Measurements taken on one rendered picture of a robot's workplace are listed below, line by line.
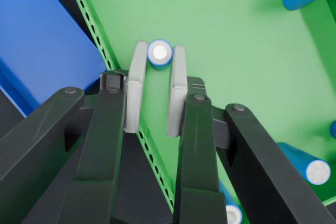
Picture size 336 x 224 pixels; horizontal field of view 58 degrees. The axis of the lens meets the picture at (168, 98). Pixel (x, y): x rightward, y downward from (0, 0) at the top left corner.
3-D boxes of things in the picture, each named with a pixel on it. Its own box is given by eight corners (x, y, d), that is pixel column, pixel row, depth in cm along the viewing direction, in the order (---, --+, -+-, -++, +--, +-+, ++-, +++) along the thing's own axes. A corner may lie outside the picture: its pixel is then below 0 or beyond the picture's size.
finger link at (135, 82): (137, 134, 16) (122, 133, 16) (144, 80, 22) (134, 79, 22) (141, 83, 15) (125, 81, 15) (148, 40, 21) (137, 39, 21)
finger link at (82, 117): (120, 140, 14) (55, 135, 14) (130, 92, 19) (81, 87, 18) (121, 113, 13) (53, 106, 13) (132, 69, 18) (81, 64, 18)
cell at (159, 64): (174, 65, 27) (178, 59, 20) (155, 74, 27) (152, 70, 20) (165, 46, 27) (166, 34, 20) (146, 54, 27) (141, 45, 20)
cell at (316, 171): (311, 189, 21) (274, 164, 28) (335, 178, 21) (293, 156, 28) (301, 165, 21) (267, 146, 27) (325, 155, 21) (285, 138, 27)
